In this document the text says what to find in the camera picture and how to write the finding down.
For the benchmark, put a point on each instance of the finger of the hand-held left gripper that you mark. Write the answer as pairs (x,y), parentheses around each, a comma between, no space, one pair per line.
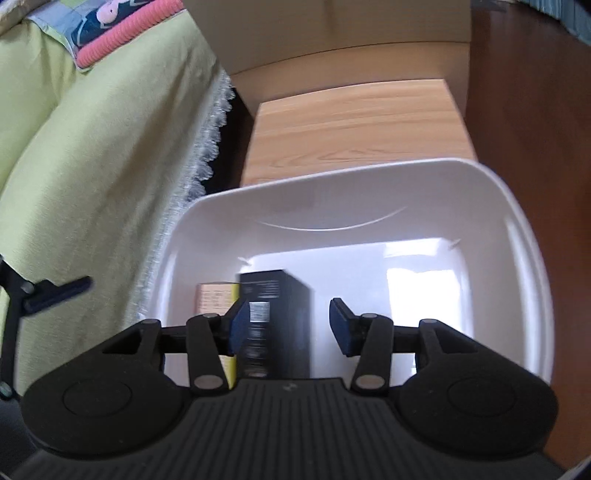
(60,291)

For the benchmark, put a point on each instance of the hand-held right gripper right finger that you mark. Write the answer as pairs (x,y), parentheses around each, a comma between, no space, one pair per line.
(339,327)

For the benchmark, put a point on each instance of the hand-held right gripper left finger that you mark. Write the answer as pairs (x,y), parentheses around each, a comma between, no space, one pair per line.
(240,330)

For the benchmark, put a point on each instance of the black cardboard box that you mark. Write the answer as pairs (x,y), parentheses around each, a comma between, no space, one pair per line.
(281,323)

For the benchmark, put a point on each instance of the beige and red medicine box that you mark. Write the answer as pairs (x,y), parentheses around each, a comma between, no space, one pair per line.
(212,297)

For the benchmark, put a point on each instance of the white plastic container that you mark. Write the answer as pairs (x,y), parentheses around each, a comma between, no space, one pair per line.
(369,217)

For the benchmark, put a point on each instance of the green sofa cover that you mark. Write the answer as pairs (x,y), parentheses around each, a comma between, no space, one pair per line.
(92,161)

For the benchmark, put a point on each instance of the wooden stool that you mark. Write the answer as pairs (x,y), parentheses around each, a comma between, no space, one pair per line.
(346,134)

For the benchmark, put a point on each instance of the pink and blue towel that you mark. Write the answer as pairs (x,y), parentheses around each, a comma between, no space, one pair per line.
(120,34)

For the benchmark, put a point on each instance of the floral bed sheet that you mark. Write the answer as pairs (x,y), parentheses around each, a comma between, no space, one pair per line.
(51,23)

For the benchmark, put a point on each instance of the beige cabinet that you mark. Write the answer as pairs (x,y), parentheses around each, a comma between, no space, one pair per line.
(323,27)

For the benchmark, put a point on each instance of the blue lace-trimmed curtain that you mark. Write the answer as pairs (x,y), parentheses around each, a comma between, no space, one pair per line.
(563,14)

